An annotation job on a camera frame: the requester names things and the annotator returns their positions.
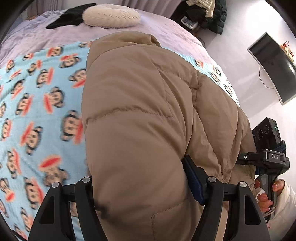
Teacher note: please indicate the grey pleated curtain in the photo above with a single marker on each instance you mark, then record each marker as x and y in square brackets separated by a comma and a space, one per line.
[159, 7]

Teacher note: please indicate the tan puffer jacket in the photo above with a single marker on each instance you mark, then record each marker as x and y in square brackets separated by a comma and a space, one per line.
[143, 109]

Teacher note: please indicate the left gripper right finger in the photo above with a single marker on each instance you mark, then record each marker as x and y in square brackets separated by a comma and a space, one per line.
[197, 180]

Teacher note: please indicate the black wall monitor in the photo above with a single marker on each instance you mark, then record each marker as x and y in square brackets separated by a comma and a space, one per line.
[278, 61]

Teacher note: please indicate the cream round pillow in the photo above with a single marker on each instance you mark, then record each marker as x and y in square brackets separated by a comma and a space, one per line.
[110, 16]

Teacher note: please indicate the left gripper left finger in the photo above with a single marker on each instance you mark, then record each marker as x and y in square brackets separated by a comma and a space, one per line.
[89, 190]

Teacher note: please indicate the white sleeve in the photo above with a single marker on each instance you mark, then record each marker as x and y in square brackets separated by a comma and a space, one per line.
[284, 215]

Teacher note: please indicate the dark clothes pile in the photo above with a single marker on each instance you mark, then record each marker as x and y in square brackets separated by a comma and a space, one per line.
[210, 15]

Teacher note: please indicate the lilac bed sheet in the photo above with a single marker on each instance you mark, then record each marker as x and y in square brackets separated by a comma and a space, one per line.
[33, 36]

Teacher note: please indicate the person's right hand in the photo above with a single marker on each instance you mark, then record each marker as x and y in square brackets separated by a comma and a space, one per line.
[263, 200]

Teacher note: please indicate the blue striped monkey blanket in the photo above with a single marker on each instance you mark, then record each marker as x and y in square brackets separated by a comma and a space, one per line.
[42, 133]

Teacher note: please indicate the black cloth on bed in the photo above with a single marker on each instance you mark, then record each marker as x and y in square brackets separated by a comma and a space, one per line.
[71, 17]

